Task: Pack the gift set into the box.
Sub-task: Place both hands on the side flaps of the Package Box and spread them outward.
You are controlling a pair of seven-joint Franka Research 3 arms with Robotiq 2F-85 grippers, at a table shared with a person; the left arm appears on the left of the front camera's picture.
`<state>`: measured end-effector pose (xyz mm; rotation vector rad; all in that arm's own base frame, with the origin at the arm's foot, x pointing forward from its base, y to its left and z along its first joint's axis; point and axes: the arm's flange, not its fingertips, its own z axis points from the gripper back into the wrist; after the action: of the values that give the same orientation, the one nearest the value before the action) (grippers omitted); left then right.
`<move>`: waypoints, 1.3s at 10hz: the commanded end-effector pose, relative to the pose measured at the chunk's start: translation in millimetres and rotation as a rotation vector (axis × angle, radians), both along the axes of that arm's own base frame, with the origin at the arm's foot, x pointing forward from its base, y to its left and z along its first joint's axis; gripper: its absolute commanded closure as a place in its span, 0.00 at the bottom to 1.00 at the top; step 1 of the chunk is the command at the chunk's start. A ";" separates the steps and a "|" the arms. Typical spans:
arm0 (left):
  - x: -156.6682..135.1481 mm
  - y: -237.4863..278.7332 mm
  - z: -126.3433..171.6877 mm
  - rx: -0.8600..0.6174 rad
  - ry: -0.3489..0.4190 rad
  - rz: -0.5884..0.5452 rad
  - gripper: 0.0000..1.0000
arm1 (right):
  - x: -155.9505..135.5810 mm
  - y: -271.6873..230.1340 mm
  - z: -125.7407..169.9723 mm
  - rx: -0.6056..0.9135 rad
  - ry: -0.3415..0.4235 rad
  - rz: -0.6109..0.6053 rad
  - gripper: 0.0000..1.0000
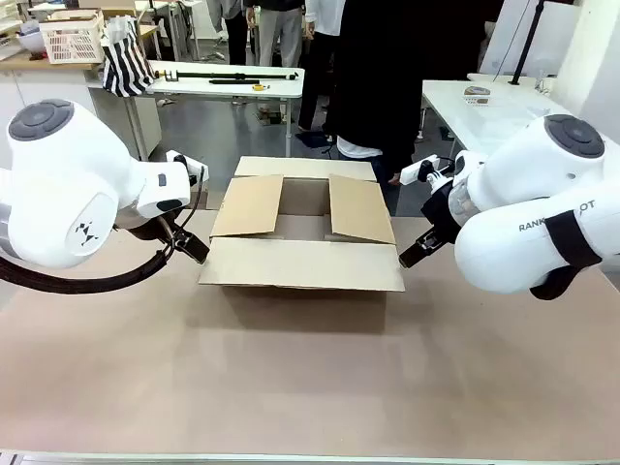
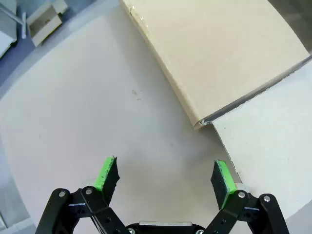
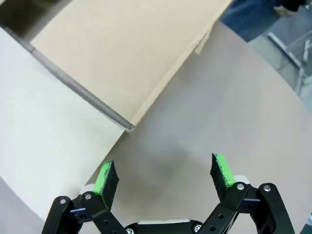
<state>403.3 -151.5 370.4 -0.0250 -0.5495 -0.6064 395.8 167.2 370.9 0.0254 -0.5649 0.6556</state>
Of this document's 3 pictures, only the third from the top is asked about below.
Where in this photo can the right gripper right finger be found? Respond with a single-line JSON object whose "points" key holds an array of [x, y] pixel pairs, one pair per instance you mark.
{"points": [[221, 180]]}

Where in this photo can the grey metal frame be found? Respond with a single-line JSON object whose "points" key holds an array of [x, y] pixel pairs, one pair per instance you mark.
{"points": [[290, 51]]}

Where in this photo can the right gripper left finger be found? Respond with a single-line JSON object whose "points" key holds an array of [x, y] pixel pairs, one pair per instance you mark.
{"points": [[107, 185]]}

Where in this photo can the person left hand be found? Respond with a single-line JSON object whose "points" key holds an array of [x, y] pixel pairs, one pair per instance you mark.
{"points": [[284, 11]]}

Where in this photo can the brown cardboard box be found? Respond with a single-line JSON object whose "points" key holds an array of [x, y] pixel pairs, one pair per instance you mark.
{"points": [[122, 48]]}

